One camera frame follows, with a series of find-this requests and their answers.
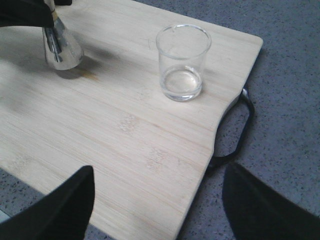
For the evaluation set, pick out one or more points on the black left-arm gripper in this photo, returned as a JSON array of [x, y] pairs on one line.
[[31, 13]]

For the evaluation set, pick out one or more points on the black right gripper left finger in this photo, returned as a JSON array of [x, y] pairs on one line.
[[64, 214]]

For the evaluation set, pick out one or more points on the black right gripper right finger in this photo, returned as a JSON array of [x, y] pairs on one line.
[[257, 212]]

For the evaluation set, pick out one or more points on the steel double jigger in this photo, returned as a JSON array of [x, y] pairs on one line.
[[62, 50]]

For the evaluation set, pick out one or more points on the clear glass beaker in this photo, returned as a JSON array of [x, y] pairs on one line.
[[182, 50]]

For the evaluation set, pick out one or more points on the wooden cutting board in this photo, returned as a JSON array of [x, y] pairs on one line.
[[149, 153]]

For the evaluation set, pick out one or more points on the black cutting board handle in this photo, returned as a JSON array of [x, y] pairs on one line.
[[218, 161]]

